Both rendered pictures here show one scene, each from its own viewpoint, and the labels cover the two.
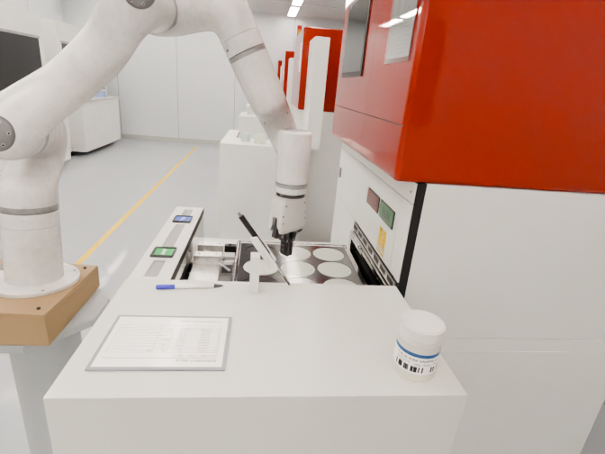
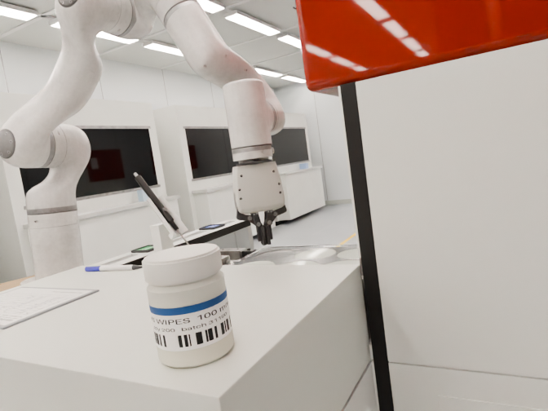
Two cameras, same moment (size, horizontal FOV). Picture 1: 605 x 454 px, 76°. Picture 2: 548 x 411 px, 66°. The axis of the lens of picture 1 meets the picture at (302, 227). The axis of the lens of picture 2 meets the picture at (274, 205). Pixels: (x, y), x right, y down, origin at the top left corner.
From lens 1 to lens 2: 0.64 m
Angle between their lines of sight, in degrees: 38
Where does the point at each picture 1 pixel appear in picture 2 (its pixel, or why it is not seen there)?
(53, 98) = (43, 108)
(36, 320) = not seen: hidden behind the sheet
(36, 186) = (46, 189)
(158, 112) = not seen: hidden behind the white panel
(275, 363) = (55, 328)
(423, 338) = (147, 272)
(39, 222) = (48, 221)
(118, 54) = (80, 57)
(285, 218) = (243, 192)
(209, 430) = not seen: outside the picture
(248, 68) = (174, 28)
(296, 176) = (242, 134)
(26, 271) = (41, 267)
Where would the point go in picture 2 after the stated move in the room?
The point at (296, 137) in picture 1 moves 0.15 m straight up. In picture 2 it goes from (232, 86) to (220, 6)
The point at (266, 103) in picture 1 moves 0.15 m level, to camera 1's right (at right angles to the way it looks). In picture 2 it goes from (196, 58) to (254, 36)
